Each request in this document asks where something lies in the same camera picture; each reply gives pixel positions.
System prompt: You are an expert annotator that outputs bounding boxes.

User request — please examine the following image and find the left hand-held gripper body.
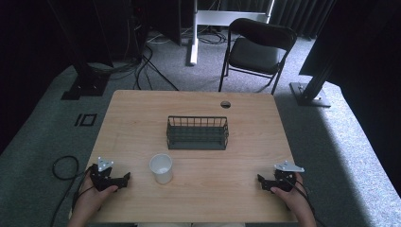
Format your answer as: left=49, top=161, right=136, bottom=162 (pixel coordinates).
left=89, top=156, right=128, bottom=193

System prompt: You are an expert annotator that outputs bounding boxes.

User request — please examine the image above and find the bundle of black floor cables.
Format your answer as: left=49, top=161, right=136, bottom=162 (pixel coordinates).
left=87, top=18, right=180, bottom=93

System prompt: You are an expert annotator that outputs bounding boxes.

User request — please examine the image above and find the white cup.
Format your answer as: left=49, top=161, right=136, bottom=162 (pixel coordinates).
left=148, top=152, right=174, bottom=185

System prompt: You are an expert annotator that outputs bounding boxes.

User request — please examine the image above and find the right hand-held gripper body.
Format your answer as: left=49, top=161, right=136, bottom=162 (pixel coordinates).
left=267, top=160, right=305, bottom=193

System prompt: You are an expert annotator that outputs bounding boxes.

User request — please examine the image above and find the black metal stand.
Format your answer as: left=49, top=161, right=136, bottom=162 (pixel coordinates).
left=288, top=0, right=338, bottom=109
left=46, top=0, right=112, bottom=101

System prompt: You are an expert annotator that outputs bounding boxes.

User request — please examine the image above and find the white metal desk frame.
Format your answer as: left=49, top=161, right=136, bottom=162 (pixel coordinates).
left=188, top=0, right=276, bottom=66

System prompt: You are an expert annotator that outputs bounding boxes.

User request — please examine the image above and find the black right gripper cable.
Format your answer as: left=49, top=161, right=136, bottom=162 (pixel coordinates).
left=282, top=174, right=327, bottom=227

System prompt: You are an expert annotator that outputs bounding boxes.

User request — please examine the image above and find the person's left hand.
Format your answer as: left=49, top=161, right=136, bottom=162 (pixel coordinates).
left=73, top=175, right=119, bottom=221

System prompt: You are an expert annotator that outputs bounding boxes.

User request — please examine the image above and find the dark cabinet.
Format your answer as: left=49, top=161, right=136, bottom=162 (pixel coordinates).
left=131, top=0, right=183, bottom=46

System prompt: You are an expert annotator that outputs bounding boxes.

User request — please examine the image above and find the dark curtain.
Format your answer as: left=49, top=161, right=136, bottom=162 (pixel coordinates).
left=217, top=0, right=336, bottom=40

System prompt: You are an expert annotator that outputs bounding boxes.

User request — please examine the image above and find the black folding chair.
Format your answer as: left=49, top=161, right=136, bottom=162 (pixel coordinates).
left=218, top=17, right=298, bottom=96

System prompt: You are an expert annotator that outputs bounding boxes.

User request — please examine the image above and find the dark wire basket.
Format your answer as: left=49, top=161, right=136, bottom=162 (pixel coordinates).
left=166, top=114, right=230, bottom=151

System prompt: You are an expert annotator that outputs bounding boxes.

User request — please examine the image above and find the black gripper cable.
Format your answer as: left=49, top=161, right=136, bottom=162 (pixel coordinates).
left=50, top=155, right=96, bottom=227
left=282, top=174, right=327, bottom=227

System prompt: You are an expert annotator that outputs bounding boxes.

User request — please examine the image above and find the person's right hand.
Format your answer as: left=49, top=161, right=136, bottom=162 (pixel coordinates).
left=270, top=172, right=315, bottom=220

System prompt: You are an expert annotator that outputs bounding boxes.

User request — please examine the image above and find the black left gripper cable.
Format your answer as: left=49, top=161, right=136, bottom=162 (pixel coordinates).
left=50, top=155, right=96, bottom=227

